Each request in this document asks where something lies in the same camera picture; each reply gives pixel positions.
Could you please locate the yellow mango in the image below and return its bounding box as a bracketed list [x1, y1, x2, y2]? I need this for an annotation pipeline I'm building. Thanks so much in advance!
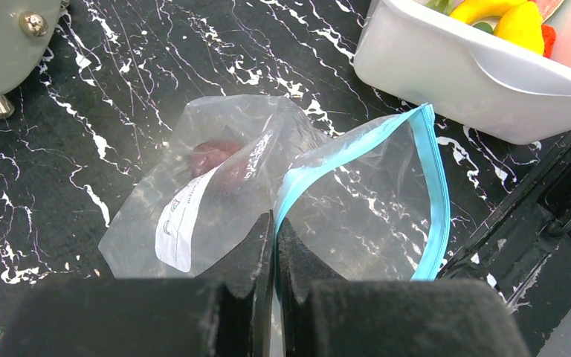
[494, 1, 545, 56]

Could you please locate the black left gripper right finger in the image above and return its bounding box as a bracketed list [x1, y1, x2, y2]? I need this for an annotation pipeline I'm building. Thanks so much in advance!
[276, 219, 344, 356]

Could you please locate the round pastel drawer cabinet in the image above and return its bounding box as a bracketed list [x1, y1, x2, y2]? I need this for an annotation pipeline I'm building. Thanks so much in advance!
[0, 0, 70, 119]

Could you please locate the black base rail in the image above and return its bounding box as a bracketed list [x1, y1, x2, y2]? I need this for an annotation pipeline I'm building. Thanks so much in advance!
[438, 132, 571, 312]

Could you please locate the clear blue zip bag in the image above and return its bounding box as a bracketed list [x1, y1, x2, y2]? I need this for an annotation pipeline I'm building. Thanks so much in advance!
[99, 95, 451, 280]

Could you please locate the long yellow banana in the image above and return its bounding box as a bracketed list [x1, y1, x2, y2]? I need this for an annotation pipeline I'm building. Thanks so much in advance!
[449, 0, 525, 25]

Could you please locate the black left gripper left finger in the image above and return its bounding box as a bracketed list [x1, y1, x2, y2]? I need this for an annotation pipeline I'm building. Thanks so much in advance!
[199, 210, 275, 356]

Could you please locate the white plastic bin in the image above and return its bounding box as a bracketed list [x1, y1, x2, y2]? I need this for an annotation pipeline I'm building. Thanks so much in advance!
[353, 1, 571, 144]

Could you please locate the dark red food piece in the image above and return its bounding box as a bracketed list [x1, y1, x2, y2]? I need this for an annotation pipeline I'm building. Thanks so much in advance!
[189, 139, 243, 178]

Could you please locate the red chili pepper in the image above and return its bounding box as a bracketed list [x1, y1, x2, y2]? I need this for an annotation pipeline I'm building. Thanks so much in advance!
[541, 24, 557, 59]

